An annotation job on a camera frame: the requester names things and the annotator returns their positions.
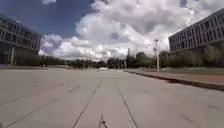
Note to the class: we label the grey paved plaza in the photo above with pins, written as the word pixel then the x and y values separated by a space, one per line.
pixel 106 86

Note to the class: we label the row of trees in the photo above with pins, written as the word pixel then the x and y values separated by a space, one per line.
pixel 143 60

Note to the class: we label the pale lamp pole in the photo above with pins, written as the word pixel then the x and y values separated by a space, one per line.
pixel 157 55

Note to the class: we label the robot's own part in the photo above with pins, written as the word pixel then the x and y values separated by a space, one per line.
pixel 102 122

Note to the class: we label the dark kerb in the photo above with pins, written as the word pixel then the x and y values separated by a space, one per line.
pixel 180 80

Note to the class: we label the grass strip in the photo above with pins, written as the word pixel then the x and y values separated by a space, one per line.
pixel 196 70

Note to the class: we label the brownish ground strip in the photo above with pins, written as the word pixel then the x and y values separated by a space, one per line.
pixel 196 76

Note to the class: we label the long grey office building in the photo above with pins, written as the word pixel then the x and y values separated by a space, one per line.
pixel 200 33

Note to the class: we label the grey glass-fronted building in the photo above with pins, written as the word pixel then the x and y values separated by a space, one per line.
pixel 16 36

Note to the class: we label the pale column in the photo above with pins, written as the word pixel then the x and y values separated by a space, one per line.
pixel 12 56

